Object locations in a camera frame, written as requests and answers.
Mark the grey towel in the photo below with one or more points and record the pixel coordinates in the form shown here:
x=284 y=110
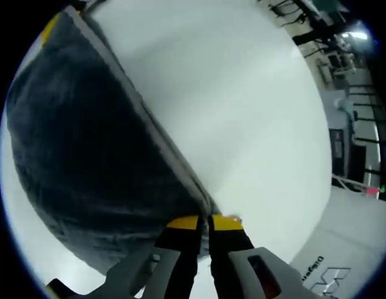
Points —
x=93 y=155

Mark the white square pillar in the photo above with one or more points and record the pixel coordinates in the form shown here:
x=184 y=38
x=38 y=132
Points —
x=351 y=249

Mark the grey office printer machine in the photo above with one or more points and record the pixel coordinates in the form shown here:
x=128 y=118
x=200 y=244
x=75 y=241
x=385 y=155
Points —
x=345 y=155

